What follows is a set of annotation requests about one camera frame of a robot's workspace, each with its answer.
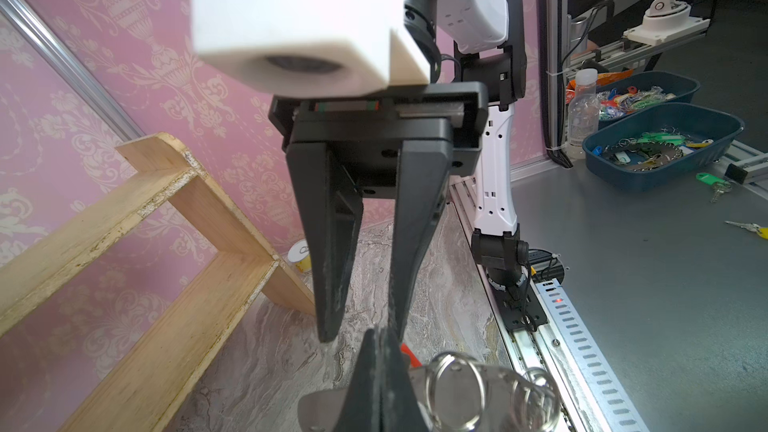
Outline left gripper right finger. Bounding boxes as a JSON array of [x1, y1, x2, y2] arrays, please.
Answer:
[[382, 328, 428, 432]]

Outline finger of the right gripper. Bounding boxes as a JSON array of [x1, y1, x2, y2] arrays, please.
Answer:
[[388, 140, 452, 340], [286, 143, 363, 343]]

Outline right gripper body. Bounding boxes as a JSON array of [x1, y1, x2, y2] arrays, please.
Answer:
[[269, 82, 489, 198]]

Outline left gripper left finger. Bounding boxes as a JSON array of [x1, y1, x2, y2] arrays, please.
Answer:
[[334, 328, 383, 432]]

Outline metal key ring plate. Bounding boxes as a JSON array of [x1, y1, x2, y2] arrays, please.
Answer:
[[298, 350, 562, 432]]

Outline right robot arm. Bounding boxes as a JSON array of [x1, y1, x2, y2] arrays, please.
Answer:
[[269, 0, 543, 343]]

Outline clear plastic bottle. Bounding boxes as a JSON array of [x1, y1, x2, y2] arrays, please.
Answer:
[[565, 68, 600, 161]]

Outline wooden two-tier shelf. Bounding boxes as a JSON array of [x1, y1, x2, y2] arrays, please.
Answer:
[[1, 133, 314, 431]]

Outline rear teal plastic bin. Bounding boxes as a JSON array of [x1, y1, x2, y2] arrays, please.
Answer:
[[596, 71, 701, 129]]

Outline teal plastic bin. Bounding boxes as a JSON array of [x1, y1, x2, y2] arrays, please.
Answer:
[[582, 102, 744, 192], [596, 71, 701, 129]]

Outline front teal plastic bin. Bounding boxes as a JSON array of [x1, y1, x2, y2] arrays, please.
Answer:
[[582, 102, 744, 192]]

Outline yellow tagged key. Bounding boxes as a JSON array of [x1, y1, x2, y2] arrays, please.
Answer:
[[726, 221, 768, 240]]

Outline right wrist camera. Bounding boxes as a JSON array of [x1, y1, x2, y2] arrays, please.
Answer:
[[191, 0, 431, 99]]

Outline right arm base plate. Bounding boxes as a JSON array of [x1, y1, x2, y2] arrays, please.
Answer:
[[486, 249, 566, 333]]

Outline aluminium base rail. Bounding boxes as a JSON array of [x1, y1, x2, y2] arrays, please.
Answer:
[[449, 173, 652, 432]]

